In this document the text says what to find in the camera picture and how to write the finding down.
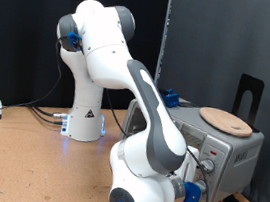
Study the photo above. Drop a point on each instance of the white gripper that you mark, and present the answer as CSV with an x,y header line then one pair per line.
x,y
191,162

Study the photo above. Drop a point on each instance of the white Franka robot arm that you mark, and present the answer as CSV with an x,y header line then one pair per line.
x,y
151,130

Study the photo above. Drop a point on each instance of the silver oven knob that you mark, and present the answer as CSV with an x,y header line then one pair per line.
x,y
207,165
201,185

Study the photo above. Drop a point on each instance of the silver toaster oven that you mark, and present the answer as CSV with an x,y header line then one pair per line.
x,y
233,168

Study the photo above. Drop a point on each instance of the round wooden cutting board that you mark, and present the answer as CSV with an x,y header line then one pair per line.
x,y
224,122

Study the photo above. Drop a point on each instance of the black metal bookend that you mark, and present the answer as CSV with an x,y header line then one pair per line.
x,y
245,83

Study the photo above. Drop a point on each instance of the grey fabric backdrop curtain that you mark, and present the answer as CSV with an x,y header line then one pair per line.
x,y
217,42

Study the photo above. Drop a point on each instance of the silver vertical metal pole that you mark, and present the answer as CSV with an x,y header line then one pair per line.
x,y
168,18

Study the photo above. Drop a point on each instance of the black fabric backdrop curtain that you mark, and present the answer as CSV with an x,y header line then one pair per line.
x,y
17,30

